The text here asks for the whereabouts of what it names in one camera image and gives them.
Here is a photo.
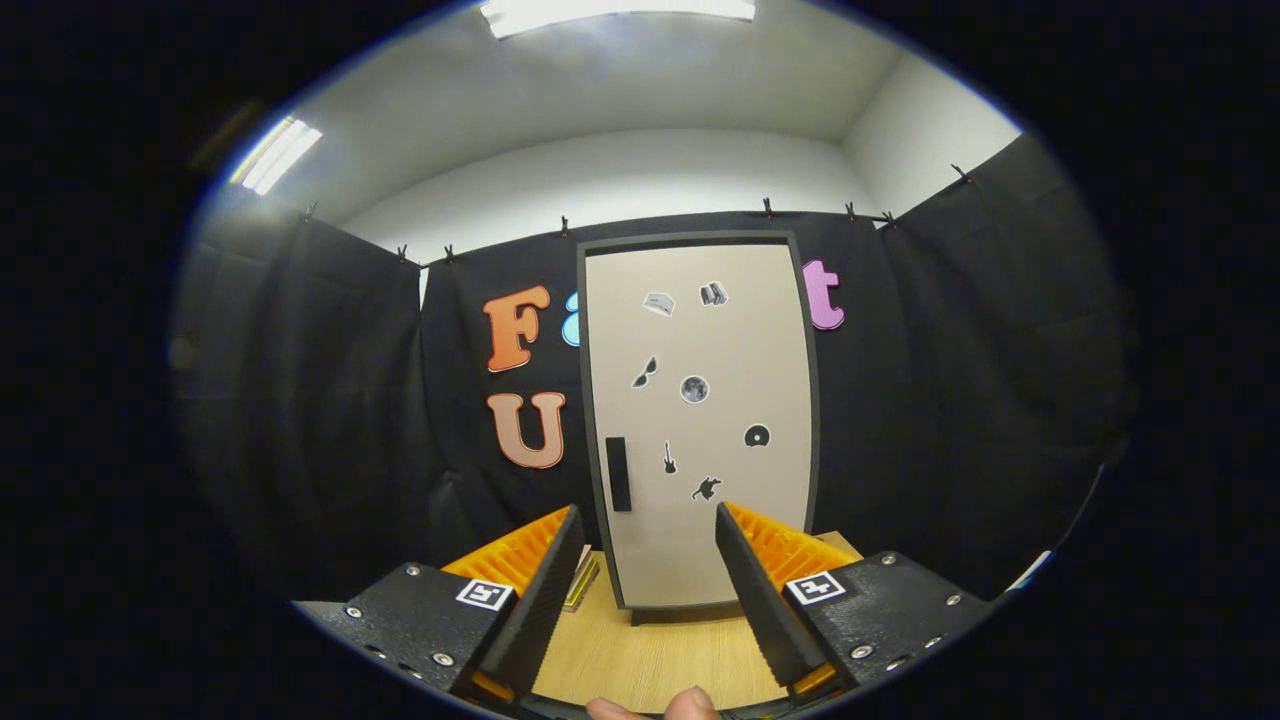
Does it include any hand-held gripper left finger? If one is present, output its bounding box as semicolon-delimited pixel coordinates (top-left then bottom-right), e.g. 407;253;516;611
345;505;587;701

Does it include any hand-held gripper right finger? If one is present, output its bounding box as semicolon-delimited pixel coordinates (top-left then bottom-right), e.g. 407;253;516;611
714;501;993;699

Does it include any black cabinet door handle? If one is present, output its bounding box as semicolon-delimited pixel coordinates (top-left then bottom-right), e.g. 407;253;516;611
605;436;633;513

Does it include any dark grey shoe cabinet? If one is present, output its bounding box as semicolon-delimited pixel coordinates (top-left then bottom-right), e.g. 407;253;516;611
577;231;823;626

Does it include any yellow-edged book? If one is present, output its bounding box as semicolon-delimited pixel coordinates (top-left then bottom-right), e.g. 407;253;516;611
563;545;602;613

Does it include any row of black cloth clips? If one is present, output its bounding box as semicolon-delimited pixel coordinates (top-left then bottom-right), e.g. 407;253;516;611
300;163;973;263

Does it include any long ceiling light strip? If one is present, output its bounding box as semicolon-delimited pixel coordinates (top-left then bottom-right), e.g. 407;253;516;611
230;116;324;196

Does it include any rectangular ceiling light panel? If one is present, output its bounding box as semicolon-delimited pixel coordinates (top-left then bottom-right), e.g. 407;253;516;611
480;0;757;41

